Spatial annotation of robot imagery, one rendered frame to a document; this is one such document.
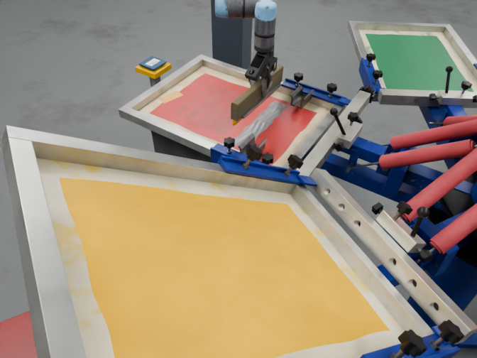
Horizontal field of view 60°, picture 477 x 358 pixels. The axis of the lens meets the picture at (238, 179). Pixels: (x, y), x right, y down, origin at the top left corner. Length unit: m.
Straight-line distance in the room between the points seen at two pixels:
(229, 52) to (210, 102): 0.62
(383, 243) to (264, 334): 0.50
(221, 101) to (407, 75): 0.95
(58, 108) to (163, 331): 3.29
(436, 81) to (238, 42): 1.04
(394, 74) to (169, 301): 1.81
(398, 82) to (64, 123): 2.53
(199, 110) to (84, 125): 1.82
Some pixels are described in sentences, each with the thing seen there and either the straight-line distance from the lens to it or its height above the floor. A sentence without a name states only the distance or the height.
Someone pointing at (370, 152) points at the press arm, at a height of 1.04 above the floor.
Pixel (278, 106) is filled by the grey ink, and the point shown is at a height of 0.96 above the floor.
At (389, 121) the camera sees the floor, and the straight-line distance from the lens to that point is 3.64.
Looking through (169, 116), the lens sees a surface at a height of 0.95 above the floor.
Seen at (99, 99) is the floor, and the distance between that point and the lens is 3.81.
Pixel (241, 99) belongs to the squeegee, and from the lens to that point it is 1.56.
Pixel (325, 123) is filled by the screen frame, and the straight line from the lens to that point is 1.75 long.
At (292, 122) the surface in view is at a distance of 1.79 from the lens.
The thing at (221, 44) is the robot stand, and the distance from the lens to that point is 2.45.
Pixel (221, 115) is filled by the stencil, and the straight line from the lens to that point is 1.81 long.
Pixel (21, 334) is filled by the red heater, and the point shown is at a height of 1.10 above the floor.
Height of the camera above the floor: 2.00
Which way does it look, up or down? 44 degrees down
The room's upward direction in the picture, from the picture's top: 1 degrees clockwise
